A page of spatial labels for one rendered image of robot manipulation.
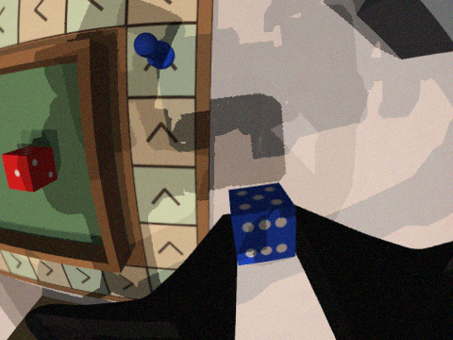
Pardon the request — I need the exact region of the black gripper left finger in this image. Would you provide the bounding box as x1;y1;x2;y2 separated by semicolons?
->
25;214;237;340

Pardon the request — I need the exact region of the blue die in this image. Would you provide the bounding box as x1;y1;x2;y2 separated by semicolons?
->
229;182;295;265

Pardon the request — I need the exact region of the blue pawn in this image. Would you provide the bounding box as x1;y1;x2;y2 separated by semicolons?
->
133;33;175;69

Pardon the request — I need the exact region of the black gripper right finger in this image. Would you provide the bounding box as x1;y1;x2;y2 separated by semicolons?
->
294;204;453;340

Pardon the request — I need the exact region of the red die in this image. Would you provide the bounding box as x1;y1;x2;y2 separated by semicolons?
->
1;146;57;193

